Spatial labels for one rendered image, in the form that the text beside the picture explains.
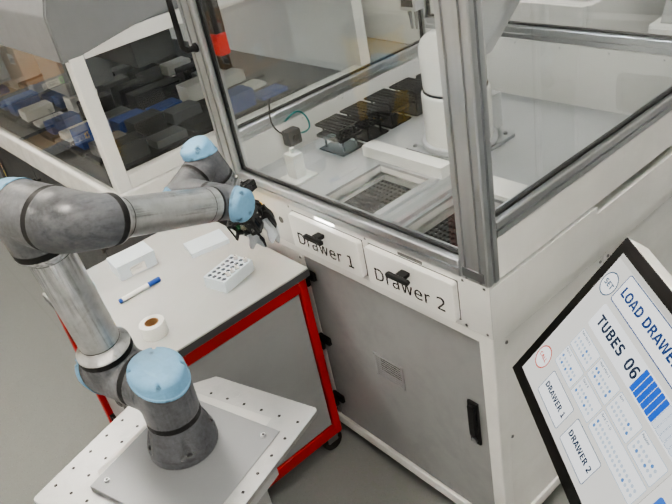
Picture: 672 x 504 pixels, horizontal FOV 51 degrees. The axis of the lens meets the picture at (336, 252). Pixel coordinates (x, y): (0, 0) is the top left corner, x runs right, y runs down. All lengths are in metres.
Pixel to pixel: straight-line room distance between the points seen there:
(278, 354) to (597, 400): 1.19
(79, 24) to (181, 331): 0.97
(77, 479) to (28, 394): 1.68
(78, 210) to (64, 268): 0.18
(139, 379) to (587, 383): 0.83
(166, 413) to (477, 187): 0.76
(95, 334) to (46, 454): 1.56
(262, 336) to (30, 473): 1.23
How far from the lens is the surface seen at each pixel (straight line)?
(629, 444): 1.09
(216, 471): 1.55
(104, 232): 1.26
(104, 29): 2.37
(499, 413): 1.82
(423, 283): 1.68
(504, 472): 1.99
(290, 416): 1.61
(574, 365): 1.22
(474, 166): 1.41
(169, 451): 1.56
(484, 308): 1.60
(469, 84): 1.34
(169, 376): 1.45
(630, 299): 1.18
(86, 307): 1.45
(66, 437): 3.03
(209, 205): 1.45
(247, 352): 2.06
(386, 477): 2.44
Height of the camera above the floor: 1.87
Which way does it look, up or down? 32 degrees down
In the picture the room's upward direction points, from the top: 12 degrees counter-clockwise
